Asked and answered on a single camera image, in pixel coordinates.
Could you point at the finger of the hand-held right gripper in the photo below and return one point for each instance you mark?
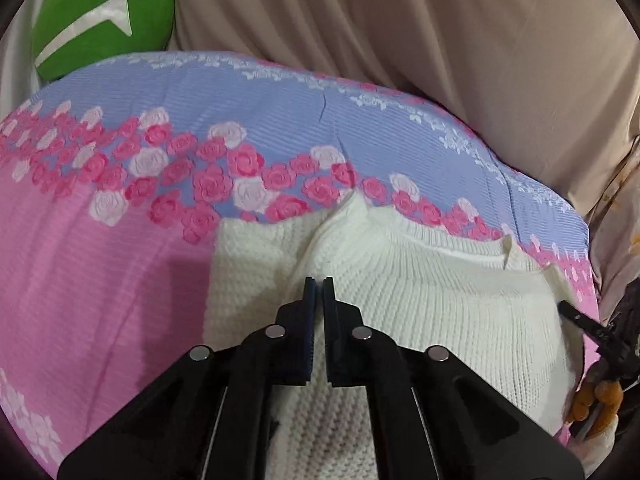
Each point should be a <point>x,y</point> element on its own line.
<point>577,317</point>

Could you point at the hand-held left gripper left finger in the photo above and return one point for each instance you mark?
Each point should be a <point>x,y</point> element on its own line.
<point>309,332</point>

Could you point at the white curtain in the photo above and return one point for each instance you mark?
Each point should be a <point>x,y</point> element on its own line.
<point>20,75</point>

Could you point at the white red navy knit sweater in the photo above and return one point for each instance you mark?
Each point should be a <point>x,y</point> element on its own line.
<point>425,310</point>

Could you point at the beige draped cloth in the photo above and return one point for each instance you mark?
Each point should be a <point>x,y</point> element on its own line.
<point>400,20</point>

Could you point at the pink floral bedsheet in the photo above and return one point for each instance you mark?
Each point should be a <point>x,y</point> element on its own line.
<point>125,285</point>

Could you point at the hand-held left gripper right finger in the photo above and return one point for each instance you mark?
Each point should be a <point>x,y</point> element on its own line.
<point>331,332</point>

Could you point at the person's right hand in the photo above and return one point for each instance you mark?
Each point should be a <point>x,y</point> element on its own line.
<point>597,399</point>

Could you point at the green plush pillow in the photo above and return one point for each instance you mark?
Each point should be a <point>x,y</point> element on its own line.
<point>150,10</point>

